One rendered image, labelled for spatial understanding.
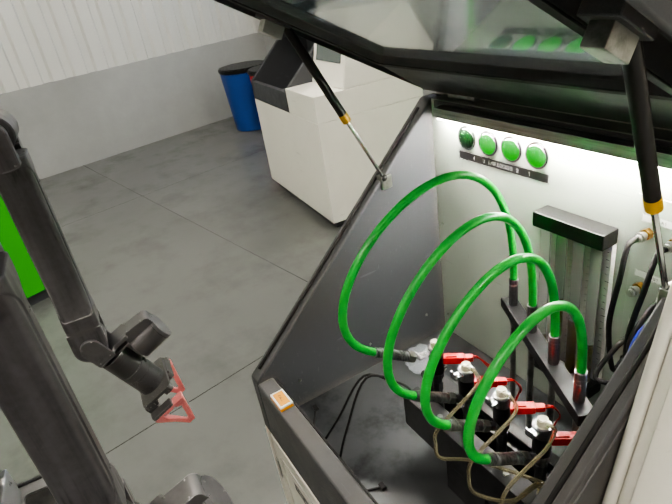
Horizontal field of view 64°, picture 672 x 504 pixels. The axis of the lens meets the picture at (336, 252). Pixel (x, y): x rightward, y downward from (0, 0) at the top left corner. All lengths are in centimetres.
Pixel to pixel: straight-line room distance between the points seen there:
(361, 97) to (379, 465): 296
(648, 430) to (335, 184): 327
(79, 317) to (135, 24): 664
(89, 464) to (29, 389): 11
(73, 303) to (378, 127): 315
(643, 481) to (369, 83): 332
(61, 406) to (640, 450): 66
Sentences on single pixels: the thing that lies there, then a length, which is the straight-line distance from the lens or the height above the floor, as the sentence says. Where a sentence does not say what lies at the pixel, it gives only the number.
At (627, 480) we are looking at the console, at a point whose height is 111.
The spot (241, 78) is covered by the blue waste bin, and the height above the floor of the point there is 66.
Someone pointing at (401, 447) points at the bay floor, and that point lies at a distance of 121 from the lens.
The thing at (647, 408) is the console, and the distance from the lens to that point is 77.
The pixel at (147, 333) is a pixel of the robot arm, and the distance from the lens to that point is 105.
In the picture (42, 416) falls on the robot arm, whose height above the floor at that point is 141.
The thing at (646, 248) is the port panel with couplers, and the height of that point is 127.
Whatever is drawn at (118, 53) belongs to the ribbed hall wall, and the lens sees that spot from 742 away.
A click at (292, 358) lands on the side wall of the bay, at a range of 125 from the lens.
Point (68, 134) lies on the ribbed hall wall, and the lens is 727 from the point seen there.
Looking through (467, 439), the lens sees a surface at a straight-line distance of 75.
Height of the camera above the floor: 174
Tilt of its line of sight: 28 degrees down
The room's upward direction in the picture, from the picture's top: 10 degrees counter-clockwise
